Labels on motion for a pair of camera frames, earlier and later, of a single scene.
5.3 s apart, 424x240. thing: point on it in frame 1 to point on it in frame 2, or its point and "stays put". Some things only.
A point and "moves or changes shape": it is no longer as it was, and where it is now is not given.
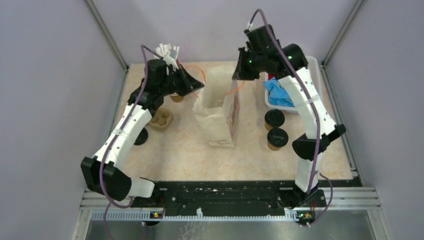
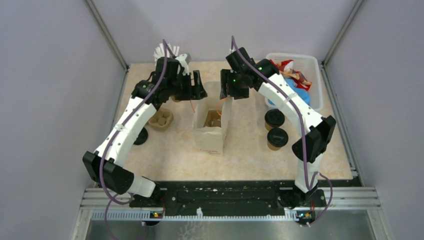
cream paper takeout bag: (216, 106) moves or changes shape
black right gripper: (240, 73) to (226, 90)
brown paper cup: (273, 147) stays put
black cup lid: (277, 137) stays put
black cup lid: (274, 117) stays put
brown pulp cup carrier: (162, 119) stays put
